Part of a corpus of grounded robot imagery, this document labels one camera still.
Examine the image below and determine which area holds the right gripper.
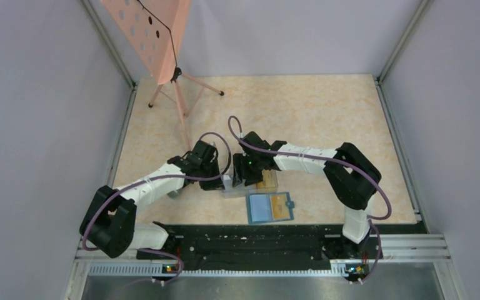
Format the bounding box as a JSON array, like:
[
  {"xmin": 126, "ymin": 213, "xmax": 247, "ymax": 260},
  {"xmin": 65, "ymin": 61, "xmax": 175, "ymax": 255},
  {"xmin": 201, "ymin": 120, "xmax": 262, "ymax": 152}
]
[{"xmin": 233, "ymin": 152, "xmax": 263, "ymax": 188}]

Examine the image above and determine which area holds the gold credit card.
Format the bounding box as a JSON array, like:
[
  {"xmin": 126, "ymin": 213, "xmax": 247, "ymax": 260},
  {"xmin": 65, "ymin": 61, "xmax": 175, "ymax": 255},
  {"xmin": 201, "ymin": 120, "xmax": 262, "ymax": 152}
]
[
  {"xmin": 256, "ymin": 170, "xmax": 278, "ymax": 193},
  {"xmin": 269, "ymin": 193, "xmax": 292, "ymax": 221}
]

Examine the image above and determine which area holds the clear plastic card box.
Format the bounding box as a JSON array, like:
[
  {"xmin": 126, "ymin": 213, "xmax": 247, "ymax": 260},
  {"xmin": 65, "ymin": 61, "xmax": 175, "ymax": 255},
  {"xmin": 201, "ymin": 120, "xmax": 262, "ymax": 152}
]
[{"xmin": 222, "ymin": 173, "xmax": 268, "ymax": 199}]

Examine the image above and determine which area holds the blue leather card holder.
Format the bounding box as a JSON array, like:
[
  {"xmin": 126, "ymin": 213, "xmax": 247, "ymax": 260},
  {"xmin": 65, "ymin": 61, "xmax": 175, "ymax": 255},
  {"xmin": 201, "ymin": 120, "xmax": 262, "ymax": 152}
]
[{"xmin": 246, "ymin": 192, "xmax": 295, "ymax": 225}]

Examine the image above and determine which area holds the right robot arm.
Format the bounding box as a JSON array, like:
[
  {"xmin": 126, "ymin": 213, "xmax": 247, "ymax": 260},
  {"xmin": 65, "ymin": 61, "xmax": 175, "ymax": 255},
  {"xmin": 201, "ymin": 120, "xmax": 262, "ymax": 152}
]
[{"xmin": 237, "ymin": 131, "xmax": 388, "ymax": 258}]

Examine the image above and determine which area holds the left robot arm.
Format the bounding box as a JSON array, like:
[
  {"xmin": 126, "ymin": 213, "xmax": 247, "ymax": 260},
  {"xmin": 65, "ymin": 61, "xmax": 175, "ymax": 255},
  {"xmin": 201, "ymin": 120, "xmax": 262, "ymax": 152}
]
[{"xmin": 79, "ymin": 141, "xmax": 224, "ymax": 258}]

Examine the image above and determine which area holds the purple glitter microphone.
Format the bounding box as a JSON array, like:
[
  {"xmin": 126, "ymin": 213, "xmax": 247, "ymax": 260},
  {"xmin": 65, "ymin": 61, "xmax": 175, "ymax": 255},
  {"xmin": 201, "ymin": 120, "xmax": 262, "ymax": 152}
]
[{"xmin": 167, "ymin": 189, "xmax": 183, "ymax": 199}]

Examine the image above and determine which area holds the pink music stand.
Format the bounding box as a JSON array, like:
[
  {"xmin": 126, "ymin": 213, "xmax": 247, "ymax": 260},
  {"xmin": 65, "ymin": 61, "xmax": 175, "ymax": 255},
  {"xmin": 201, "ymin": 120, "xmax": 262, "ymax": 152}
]
[{"xmin": 101, "ymin": 0, "xmax": 224, "ymax": 149}]

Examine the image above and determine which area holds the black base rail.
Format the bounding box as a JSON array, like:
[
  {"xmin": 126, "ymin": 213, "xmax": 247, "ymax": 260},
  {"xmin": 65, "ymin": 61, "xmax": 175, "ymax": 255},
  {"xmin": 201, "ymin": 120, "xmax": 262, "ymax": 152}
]
[{"xmin": 95, "ymin": 222, "xmax": 427, "ymax": 274}]

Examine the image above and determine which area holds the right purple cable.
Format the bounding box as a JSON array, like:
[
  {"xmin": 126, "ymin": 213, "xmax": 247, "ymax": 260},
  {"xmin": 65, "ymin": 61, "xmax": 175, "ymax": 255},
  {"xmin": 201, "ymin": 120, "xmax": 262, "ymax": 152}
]
[{"xmin": 227, "ymin": 115, "xmax": 393, "ymax": 286}]

